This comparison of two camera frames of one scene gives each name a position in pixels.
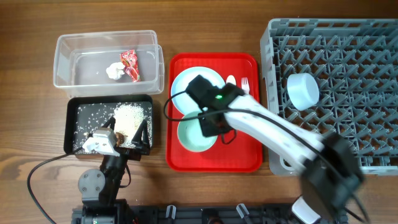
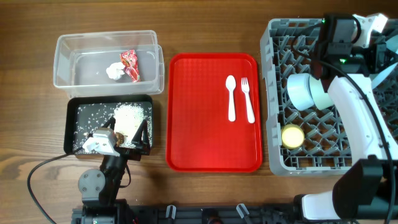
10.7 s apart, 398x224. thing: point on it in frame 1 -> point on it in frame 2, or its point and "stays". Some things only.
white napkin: x=115 y=70 stays
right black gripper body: x=209 y=129 -> x=374 y=50
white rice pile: x=129 y=117 stays
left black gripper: x=134 y=154 stays
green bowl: x=191 y=135 -> x=321 y=99
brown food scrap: x=120 y=139 stays
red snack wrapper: x=130 y=61 stays
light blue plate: x=181 y=100 -> x=392 y=45
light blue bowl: x=303 y=90 stays
